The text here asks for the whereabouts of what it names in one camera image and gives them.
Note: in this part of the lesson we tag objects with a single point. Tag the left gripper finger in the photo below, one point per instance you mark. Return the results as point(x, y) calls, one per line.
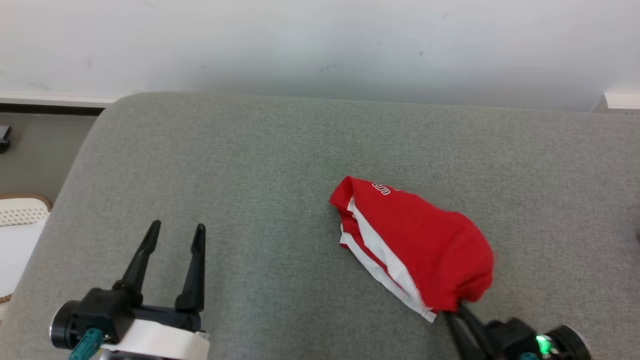
point(195, 280)
point(137, 270)

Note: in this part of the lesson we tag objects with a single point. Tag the small white wall box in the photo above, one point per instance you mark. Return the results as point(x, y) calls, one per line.
point(622, 99)

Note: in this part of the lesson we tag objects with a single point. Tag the red basketball jersey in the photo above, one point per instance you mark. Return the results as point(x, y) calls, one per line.
point(440, 240)

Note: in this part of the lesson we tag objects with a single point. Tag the white wall skirting board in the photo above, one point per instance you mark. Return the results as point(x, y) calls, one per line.
point(50, 98)

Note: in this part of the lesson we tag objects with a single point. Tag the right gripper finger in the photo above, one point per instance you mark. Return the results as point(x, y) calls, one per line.
point(482, 340)
point(462, 345)

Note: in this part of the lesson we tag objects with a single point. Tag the grey fabric sofa seat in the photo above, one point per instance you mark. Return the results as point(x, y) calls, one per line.
point(250, 175)

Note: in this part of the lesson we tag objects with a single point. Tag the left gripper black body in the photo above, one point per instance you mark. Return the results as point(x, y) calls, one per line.
point(105, 312)

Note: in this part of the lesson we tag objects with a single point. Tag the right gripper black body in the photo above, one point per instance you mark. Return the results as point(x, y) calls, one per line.
point(510, 340)

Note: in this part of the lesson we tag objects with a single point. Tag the white perforated laundry basket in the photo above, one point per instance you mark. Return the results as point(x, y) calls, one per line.
point(15, 220)

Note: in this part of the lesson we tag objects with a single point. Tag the small black floor object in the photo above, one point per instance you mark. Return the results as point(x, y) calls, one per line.
point(4, 139)

